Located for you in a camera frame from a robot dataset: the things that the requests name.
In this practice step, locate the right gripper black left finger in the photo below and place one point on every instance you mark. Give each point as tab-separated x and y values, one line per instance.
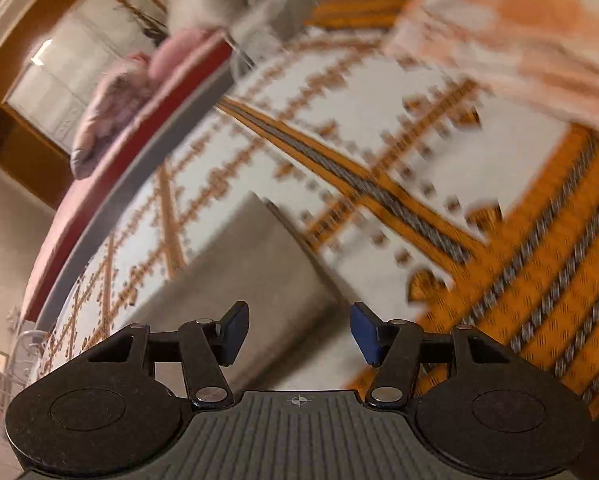
203	348

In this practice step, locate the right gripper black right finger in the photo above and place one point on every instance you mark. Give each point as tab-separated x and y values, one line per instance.
398	349

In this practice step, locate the grey-beige pants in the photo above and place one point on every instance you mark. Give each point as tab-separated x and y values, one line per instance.
298	337

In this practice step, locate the white orange patterned bedspread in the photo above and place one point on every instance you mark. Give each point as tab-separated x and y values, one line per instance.
425	194

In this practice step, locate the folded pink quilt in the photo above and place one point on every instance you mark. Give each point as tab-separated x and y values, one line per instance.
118	97

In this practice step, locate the pink pillow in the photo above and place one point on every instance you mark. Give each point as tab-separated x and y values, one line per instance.
174	51

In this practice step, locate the white sliding wardrobe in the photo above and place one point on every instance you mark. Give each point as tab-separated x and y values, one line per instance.
58	81

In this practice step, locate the peach patterned blanket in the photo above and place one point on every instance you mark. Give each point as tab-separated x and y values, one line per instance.
544	52

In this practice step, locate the pink bed with grey frame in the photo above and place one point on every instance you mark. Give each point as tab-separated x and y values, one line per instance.
92	206

